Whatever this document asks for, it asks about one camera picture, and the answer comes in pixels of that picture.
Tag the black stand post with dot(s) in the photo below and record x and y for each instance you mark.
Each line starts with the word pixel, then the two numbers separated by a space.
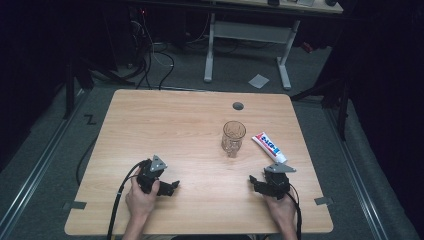
pixel 69 90

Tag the black tripod stand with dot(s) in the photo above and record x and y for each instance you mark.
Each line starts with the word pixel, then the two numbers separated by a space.
pixel 341 106

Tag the person's left hand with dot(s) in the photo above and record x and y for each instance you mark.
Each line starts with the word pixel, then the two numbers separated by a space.
pixel 141 201

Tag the grey paper sheet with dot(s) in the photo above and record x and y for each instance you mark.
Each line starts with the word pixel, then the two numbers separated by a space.
pixel 258 81

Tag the metal floor rail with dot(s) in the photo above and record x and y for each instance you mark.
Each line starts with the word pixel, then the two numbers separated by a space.
pixel 40 160
pixel 358 173

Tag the grey table grommet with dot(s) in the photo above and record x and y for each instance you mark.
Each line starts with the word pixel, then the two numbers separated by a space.
pixel 238 106

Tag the grey tape strip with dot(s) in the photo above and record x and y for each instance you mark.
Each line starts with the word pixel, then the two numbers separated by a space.
pixel 76 205
pixel 323 201

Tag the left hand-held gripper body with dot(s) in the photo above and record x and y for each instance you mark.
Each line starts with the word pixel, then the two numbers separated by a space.
pixel 148 178

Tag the person's right hand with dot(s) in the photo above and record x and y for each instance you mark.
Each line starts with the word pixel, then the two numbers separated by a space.
pixel 281 210

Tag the white-legged wooden desk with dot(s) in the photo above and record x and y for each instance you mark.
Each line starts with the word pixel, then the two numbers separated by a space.
pixel 250 31

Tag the small red object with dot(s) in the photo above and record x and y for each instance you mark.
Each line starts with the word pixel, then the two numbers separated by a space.
pixel 307 47

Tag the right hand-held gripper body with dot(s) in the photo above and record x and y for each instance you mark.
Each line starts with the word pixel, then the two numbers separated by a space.
pixel 279 181

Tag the clear glass cup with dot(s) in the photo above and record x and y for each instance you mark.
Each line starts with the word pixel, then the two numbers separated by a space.
pixel 233 138

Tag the white toothpaste tube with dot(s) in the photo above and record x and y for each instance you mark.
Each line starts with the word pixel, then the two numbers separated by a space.
pixel 269 146

